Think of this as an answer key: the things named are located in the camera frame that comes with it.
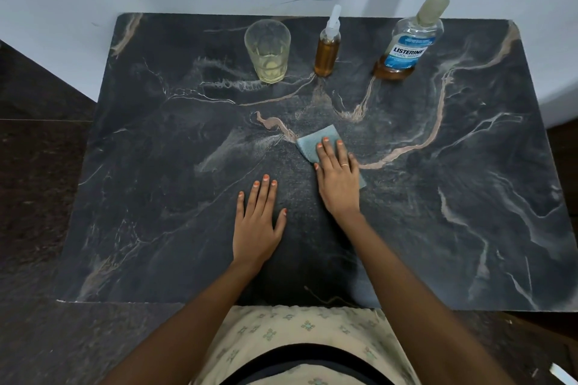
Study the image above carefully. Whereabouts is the person's right hand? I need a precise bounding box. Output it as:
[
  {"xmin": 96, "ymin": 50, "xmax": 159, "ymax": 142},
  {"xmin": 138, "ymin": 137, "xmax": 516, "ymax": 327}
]
[{"xmin": 314, "ymin": 137, "xmax": 362, "ymax": 223}]

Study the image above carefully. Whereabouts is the white paper scrap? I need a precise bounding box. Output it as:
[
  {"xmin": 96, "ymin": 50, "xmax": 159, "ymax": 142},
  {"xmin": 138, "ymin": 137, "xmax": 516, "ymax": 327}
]
[{"xmin": 548, "ymin": 363, "xmax": 578, "ymax": 385}]

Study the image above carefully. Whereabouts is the small clear pump bottle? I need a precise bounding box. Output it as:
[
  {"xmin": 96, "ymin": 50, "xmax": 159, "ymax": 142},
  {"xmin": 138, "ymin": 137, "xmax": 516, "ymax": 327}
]
[{"xmin": 314, "ymin": 35, "xmax": 342, "ymax": 78}]

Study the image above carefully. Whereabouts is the person's left forearm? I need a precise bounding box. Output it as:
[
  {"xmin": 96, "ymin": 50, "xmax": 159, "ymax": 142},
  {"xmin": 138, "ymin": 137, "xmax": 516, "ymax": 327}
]
[{"xmin": 101, "ymin": 258, "xmax": 265, "ymax": 385}]

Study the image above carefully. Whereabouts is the grey-blue cloth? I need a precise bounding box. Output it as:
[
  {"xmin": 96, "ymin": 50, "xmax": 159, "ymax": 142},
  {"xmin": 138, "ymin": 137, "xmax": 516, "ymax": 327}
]
[{"xmin": 296, "ymin": 124, "xmax": 367, "ymax": 189}]

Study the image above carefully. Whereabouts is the mouthwash bottle with blue label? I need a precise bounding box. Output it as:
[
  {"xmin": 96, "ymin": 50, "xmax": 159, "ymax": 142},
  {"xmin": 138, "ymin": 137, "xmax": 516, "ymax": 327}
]
[{"xmin": 373, "ymin": 15, "xmax": 445, "ymax": 82}]

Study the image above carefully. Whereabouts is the black marble table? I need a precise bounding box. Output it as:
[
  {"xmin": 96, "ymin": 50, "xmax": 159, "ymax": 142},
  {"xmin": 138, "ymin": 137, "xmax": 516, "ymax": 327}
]
[{"xmin": 54, "ymin": 13, "xmax": 578, "ymax": 312}]

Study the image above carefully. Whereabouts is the person's right forearm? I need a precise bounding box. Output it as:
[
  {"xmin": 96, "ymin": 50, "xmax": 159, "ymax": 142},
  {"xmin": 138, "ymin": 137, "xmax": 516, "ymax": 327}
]
[{"xmin": 341, "ymin": 213, "xmax": 515, "ymax": 385}]

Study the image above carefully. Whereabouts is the translucent mouthwash bottle cap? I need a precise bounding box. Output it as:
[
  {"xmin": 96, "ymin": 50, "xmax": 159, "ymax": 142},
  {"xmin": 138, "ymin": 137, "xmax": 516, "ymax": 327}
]
[{"xmin": 416, "ymin": 0, "xmax": 451, "ymax": 27}]

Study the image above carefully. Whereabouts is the beige patterned clothing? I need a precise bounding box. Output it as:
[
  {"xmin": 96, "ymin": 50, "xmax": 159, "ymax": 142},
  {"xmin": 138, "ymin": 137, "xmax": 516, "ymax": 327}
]
[{"xmin": 191, "ymin": 304, "xmax": 423, "ymax": 385}]

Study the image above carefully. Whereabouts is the clear drinking glass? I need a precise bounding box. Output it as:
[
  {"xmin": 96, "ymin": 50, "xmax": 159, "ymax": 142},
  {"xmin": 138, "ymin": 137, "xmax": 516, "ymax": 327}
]
[{"xmin": 243, "ymin": 19, "xmax": 292, "ymax": 85}]

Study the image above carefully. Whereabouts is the person's left hand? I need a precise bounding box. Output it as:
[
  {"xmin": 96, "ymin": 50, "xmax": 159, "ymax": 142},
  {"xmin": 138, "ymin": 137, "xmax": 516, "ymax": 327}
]
[{"xmin": 231, "ymin": 174, "xmax": 288, "ymax": 271}]

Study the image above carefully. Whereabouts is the white pump dispenser head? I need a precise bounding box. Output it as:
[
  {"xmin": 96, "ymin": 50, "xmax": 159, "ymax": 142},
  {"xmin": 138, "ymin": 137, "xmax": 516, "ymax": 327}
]
[{"xmin": 323, "ymin": 4, "xmax": 343, "ymax": 42}]

